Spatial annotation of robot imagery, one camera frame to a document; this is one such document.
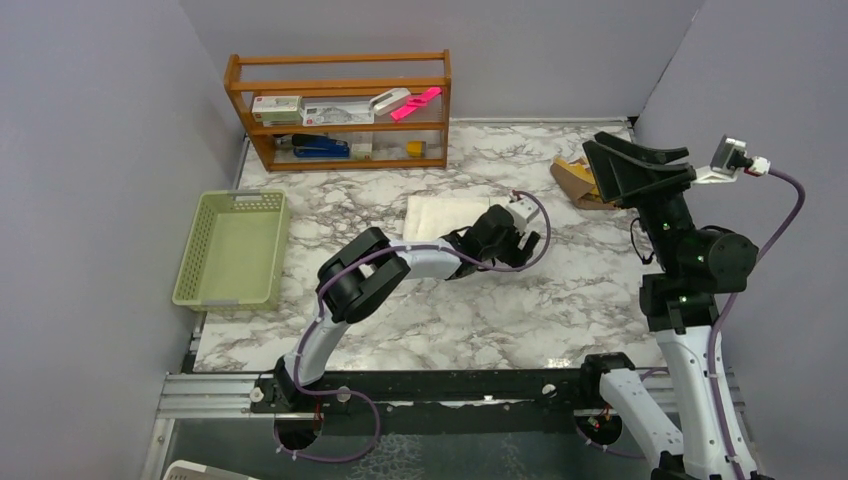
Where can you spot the white small box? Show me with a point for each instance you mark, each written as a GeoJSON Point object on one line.
{"type": "Point", "coordinates": [361, 146]}

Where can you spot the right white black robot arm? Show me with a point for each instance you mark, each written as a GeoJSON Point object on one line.
{"type": "Point", "coordinates": [697, 264]}

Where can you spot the blue stapler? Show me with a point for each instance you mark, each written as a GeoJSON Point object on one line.
{"type": "Point", "coordinates": [313, 146]}

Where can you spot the yellow small object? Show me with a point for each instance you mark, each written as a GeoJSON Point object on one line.
{"type": "Point", "coordinates": [416, 149]}

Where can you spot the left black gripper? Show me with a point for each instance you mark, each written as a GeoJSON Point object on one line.
{"type": "Point", "coordinates": [514, 255]}

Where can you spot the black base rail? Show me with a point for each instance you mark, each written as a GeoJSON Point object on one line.
{"type": "Point", "coordinates": [558, 401]}

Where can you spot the white flat package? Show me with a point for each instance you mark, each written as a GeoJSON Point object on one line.
{"type": "Point", "coordinates": [334, 113]}

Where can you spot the green plastic basket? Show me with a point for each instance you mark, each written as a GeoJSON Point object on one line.
{"type": "Point", "coordinates": [233, 259]}

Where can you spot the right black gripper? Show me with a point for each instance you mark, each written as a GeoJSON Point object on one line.
{"type": "Point", "coordinates": [622, 176]}

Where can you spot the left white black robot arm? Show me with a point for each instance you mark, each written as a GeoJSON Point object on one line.
{"type": "Point", "coordinates": [356, 281]}

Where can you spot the white stapler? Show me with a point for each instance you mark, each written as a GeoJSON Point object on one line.
{"type": "Point", "coordinates": [389, 101]}

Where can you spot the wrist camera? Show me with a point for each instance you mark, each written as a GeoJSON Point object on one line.
{"type": "Point", "coordinates": [729, 161]}
{"type": "Point", "coordinates": [523, 211]}

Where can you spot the brown yellow folded towels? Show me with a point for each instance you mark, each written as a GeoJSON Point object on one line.
{"type": "Point", "coordinates": [577, 181]}

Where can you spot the white green box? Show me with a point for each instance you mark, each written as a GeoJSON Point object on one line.
{"type": "Point", "coordinates": [270, 110]}

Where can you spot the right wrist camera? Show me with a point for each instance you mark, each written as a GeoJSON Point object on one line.
{"type": "Point", "coordinates": [729, 161]}

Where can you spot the white towel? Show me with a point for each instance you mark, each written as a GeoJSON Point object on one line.
{"type": "Point", "coordinates": [428, 218]}

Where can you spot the wooden shelf rack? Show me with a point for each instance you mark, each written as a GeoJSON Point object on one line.
{"type": "Point", "coordinates": [346, 77]}

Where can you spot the pink plastic tool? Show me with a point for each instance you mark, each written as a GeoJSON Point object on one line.
{"type": "Point", "coordinates": [415, 103]}

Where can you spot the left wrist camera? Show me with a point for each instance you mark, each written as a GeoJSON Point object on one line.
{"type": "Point", "coordinates": [523, 211]}

